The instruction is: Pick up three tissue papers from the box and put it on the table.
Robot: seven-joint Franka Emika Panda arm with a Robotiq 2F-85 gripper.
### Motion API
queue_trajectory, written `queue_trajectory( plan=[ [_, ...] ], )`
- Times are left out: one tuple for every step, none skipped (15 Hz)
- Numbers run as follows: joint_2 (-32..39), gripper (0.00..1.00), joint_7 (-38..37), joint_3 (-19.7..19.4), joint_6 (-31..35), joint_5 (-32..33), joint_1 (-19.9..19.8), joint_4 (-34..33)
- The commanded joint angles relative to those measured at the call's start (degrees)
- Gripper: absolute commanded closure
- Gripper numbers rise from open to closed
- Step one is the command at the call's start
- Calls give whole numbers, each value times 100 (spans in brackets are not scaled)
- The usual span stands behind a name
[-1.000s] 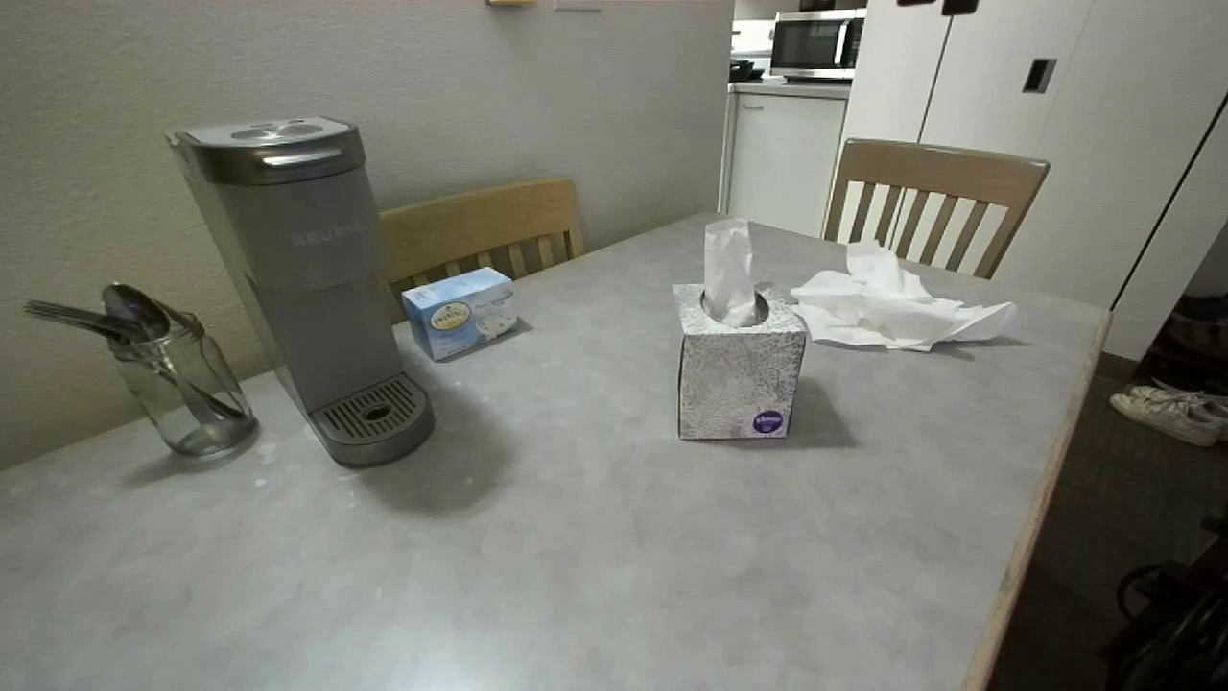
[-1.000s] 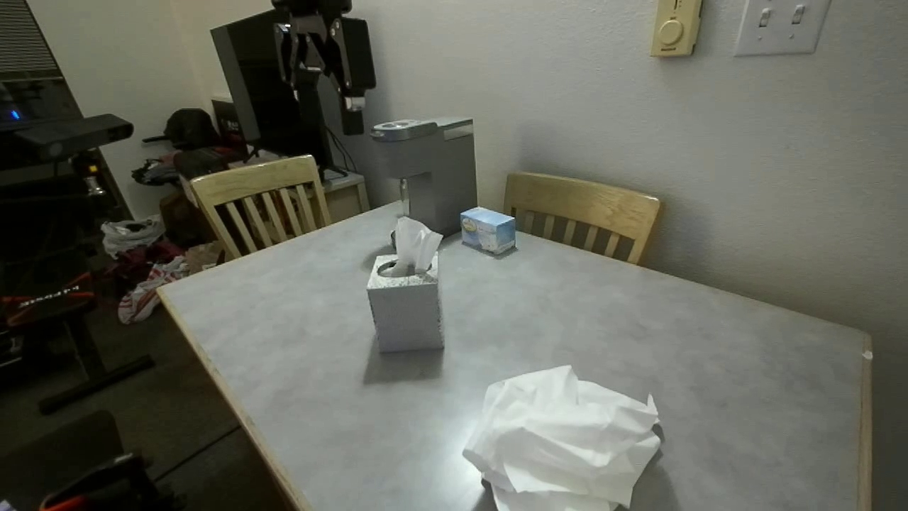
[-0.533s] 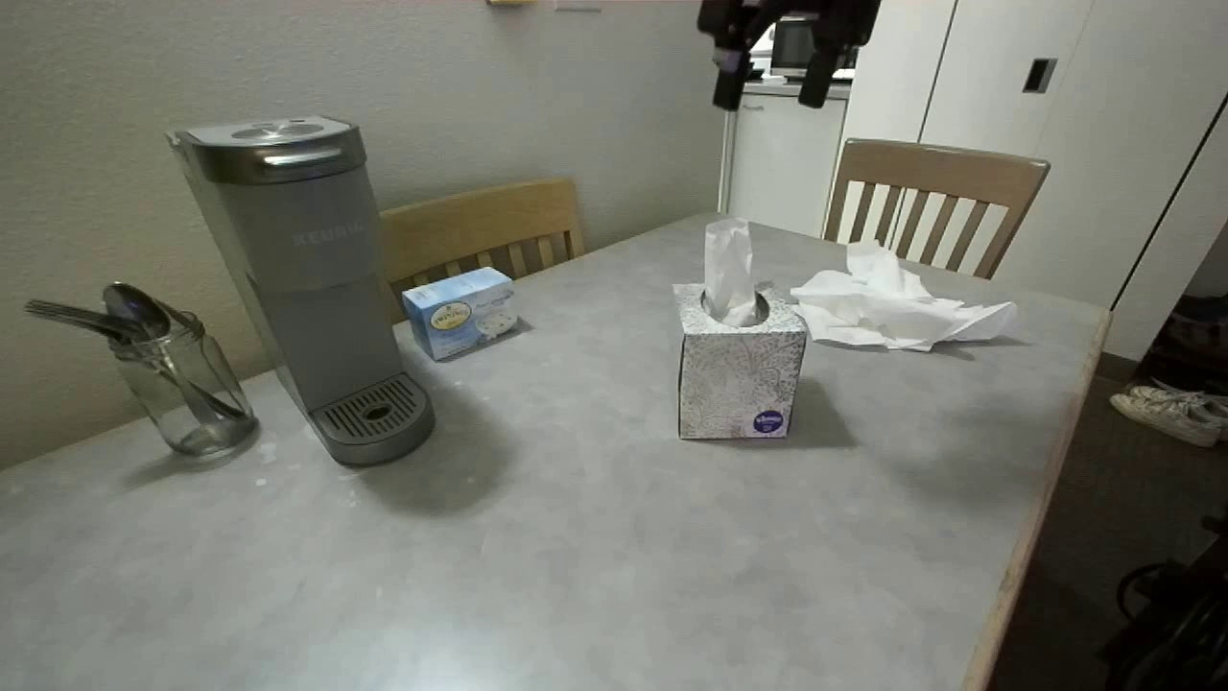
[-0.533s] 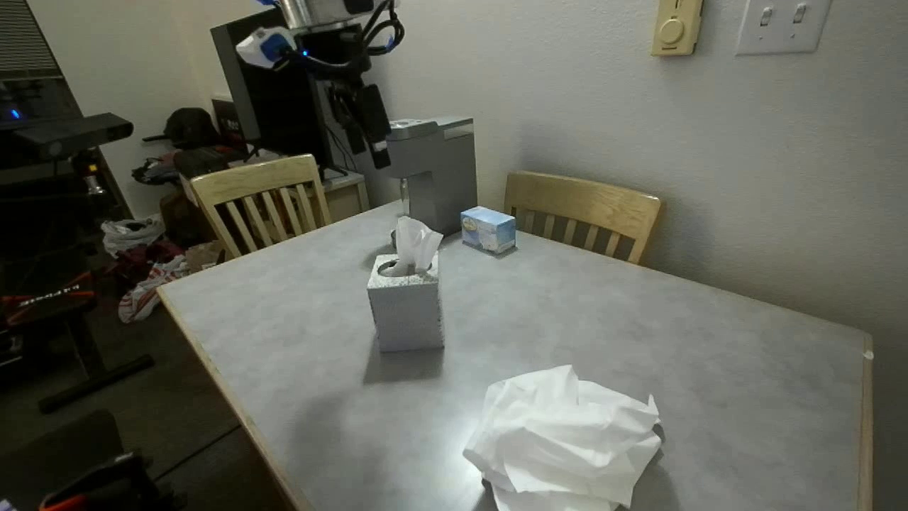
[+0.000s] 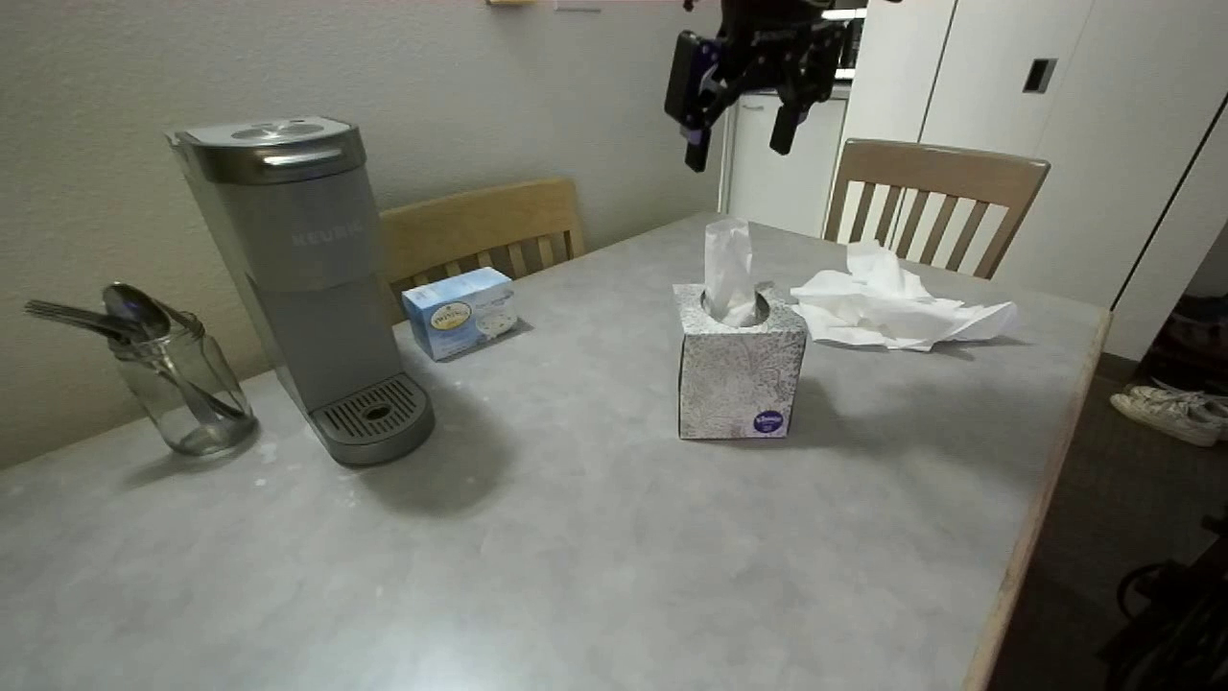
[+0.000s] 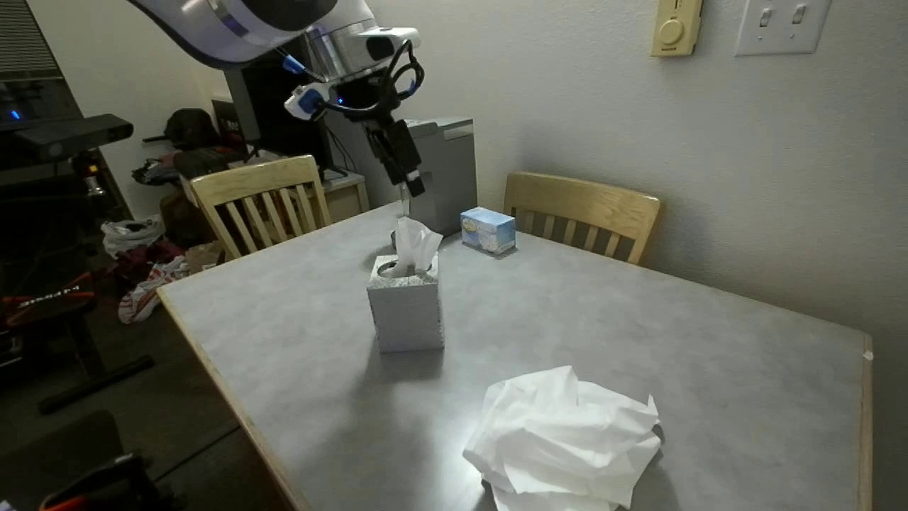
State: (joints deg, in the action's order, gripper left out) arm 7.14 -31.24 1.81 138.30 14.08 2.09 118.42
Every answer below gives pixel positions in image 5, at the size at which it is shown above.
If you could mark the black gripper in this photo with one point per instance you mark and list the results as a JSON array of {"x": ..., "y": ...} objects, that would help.
[{"x": 783, "y": 39}]

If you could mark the white tissue paper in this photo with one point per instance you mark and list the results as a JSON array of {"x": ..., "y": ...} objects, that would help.
[
  {"x": 730, "y": 268},
  {"x": 884, "y": 313}
]

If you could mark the grey patterned tissue box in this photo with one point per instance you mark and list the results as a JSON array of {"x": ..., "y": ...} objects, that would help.
[{"x": 733, "y": 376}]

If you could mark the crumpled white tissue paper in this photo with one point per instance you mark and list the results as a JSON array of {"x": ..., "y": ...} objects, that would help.
[{"x": 884, "y": 313}]

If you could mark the light blue cardboard box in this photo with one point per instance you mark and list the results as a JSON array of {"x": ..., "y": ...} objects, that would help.
[{"x": 462, "y": 313}]

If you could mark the white counter cabinet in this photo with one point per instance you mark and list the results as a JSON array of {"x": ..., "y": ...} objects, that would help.
[{"x": 780, "y": 194}]

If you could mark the wooden slat-back chair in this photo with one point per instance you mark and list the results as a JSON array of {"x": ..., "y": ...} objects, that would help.
[
  {"x": 472, "y": 222},
  {"x": 944, "y": 174}
]

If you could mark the grey single-serve coffee maker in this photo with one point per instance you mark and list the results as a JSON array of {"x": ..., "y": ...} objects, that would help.
[{"x": 320, "y": 280}]

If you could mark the white sneaker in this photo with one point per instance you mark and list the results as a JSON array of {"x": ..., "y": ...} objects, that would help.
[{"x": 1172, "y": 415}]

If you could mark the clear glass jar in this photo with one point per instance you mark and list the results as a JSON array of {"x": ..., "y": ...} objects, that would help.
[{"x": 192, "y": 398}]

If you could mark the metal spoon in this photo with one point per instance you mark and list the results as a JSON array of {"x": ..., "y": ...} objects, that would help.
[
  {"x": 137, "y": 309},
  {"x": 70, "y": 317}
]

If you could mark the black wheeled equipment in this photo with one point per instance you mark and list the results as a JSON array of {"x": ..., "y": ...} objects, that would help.
[{"x": 1185, "y": 627}]

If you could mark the black wall plate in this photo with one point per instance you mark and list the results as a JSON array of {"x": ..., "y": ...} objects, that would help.
[{"x": 1040, "y": 75}]

